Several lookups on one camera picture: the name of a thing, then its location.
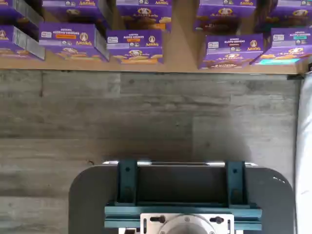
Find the chrome handle bar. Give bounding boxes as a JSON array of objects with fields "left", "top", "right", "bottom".
[{"left": 101, "top": 160, "right": 256, "bottom": 168}]

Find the white fabric backdrop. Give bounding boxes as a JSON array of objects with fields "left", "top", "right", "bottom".
[{"left": 296, "top": 72, "right": 312, "bottom": 234}]

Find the gray robot base cart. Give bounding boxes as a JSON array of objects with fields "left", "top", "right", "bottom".
[{"left": 69, "top": 160, "right": 294, "bottom": 234}]

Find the wooden shelf board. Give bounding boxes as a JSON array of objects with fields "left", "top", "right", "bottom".
[{"left": 0, "top": 0, "right": 309, "bottom": 75}]

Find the purple Annie's box orange label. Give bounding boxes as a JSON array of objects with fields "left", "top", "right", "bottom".
[
  {"left": 116, "top": 0, "right": 173, "bottom": 32},
  {"left": 106, "top": 29, "right": 164, "bottom": 65}
]

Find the purple Annie's box chocolate picture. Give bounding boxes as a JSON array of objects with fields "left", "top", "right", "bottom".
[
  {"left": 194, "top": 0, "right": 258, "bottom": 35},
  {"left": 197, "top": 33, "right": 265, "bottom": 70}
]

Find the silver mounting plate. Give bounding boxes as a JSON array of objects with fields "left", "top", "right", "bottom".
[{"left": 140, "top": 213, "right": 235, "bottom": 234}]

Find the purple Annie's box teal label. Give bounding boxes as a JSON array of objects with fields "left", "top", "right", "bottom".
[
  {"left": 251, "top": 26, "right": 312, "bottom": 66},
  {"left": 254, "top": 0, "right": 312, "bottom": 34}
]

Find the teal aluminium frame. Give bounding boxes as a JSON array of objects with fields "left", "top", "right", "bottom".
[{"left": 104, "top": 159, "right": 263, "bottom": 231}]

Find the purple Annie's snack box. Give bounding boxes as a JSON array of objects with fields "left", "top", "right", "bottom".
[
  {"left": 41, "top": 0, "right": 110, "bottom": 27},
  {"left": 0, "top": 24, "right": 46, "bottom": 61},
  {"left": 0, "top": 0, "right": 45, "bottom": 34},
  {"left": 38, "top": 22, "right": 110, "bottom": 63}
]

